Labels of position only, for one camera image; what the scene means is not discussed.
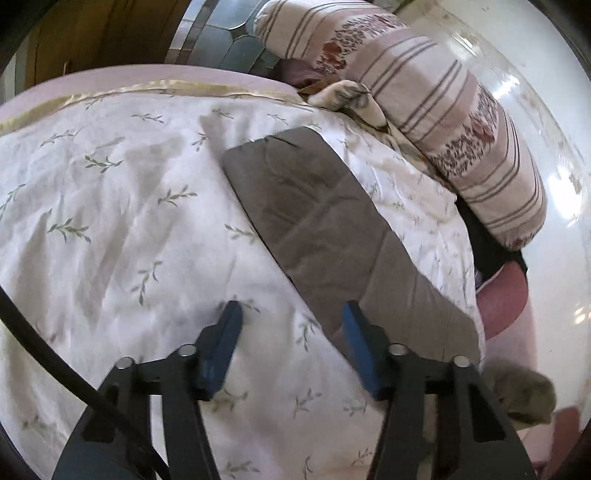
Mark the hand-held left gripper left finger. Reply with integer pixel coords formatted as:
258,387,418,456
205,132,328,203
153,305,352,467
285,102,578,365
51,300,244,480

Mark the black cable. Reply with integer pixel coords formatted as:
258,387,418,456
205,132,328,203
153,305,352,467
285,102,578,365
0,286,171,480

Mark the stained glass window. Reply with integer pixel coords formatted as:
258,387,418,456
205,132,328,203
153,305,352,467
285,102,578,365
166,0,287,75

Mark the striped floral pillow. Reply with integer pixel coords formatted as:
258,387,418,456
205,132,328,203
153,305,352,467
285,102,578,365
254,0,548,252

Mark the white leaf-print bedsheet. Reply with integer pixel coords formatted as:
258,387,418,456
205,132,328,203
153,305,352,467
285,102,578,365
0,79,485,480

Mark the pink headboard cushion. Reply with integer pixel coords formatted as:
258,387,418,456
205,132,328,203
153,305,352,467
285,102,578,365
475,263,542,376

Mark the olive padded jacket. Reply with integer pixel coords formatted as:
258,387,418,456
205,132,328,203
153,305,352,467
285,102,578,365
222,127,557,428

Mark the grey floral white cloth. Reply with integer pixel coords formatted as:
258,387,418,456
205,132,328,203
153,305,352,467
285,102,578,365
307,79,416,153

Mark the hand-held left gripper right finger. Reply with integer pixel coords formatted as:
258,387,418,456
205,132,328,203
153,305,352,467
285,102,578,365
341,300,539,480

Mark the black cloth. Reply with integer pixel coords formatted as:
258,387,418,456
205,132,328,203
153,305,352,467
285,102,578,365
457,203,529,287

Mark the wooden window frame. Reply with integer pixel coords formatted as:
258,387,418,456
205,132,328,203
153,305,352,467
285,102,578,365
23,0,195,88

